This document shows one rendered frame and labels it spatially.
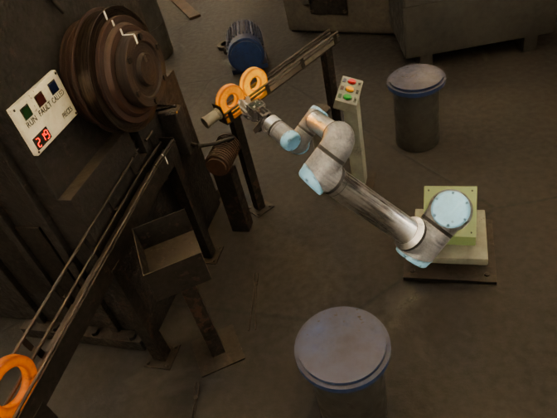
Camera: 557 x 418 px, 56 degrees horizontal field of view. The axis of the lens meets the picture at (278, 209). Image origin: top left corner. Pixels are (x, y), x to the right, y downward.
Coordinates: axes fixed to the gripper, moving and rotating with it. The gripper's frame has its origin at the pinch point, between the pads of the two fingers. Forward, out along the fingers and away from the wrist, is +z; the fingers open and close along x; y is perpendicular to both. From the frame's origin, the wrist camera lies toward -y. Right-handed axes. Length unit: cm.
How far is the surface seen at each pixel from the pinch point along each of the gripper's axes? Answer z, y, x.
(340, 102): -29.0, -2.5, -38.0
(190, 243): -50, 4, 65
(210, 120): 5.0, -5.8, 15.1
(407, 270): -102, -40, -13
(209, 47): 192, -138, -113
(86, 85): 1, 48, 66
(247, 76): 8.9, 3.5, -11.6
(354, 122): -33, -18, -46
